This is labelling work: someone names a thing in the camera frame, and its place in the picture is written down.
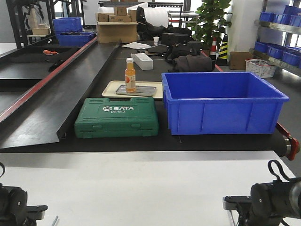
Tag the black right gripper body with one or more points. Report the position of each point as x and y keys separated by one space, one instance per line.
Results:
x=232 y=202

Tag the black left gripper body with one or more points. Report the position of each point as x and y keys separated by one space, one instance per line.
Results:
x=36 y=212

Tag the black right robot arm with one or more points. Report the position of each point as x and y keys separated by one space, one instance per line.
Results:
x=268 y=203

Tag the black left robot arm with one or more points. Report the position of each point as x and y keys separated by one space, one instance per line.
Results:
x=14 y=210

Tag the beige plastic tray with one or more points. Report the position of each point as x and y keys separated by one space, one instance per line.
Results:
x=112 y=87

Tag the small metal tray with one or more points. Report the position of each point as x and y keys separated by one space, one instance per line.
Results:
x=144 y=91

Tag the large blue plastic bin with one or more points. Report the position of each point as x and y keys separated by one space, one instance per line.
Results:
x=220 y=103

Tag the green SATA tool case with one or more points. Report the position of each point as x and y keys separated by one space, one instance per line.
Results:
x=101 y=117

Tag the brown cardboard box on floor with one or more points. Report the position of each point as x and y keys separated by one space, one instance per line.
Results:
x=238 y=60

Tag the black yellow traffic cone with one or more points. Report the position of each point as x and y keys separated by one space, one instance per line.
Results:
x=222 y=59

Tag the dark grey jacket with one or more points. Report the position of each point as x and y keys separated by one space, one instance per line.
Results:
x=189 y=63

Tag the orange white traffic cone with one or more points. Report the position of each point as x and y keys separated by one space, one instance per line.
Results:
x=213 y=47

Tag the orange juice bottle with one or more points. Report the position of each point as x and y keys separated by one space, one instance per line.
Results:
x=130 y=76

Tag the black backpack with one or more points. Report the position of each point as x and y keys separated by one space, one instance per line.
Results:
x=179 y=50

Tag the steel storage shelf rack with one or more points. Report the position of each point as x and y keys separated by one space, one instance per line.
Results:
x=278 y=38

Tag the white rectangular box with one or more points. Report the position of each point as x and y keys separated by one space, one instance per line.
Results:
x=143 y=61

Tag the blue bin far left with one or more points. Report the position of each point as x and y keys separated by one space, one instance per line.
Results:
x=75 y=40

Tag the black equipment case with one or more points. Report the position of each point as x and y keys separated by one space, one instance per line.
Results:
x=173 y=38

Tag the white paper cup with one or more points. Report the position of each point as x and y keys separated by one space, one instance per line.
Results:
x=156 y=40

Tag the green potted plant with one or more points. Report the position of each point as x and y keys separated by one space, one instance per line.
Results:
x=210 y=21

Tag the blue bin stacked behind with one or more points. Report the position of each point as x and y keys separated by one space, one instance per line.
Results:
x=67 y=24

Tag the large cardboard box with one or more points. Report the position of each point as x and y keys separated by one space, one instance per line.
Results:
x=108 y=32

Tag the red conveyor end bracket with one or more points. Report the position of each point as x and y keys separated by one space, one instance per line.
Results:
x=292 y=144

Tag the white wire basket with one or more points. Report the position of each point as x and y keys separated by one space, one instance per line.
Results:
x=260 y=67

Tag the orange handled tool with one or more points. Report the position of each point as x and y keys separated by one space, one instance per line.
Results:
x=48 y=52

